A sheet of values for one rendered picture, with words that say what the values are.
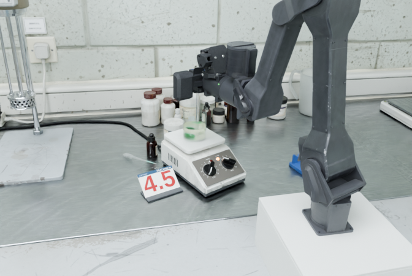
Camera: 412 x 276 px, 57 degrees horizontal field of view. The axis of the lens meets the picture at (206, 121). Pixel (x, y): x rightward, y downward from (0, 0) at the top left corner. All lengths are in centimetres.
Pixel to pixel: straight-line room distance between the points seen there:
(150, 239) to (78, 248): 14
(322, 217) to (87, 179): 58
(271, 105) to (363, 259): 30
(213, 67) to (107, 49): 62
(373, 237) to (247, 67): 36
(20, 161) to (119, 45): 51
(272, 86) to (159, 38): 72
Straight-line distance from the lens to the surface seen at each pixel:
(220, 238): 78
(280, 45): 64
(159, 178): 91
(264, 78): 68
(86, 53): 135
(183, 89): 80
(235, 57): 73
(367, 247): 67
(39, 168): 105
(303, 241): 64
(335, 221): 65
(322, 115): 60
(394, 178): 110
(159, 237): 79
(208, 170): 89
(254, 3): 140
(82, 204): 90
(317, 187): 61
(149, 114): 123
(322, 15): 56
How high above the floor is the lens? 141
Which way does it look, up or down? 23 degrees down
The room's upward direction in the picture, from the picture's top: 2 degrees clockwise
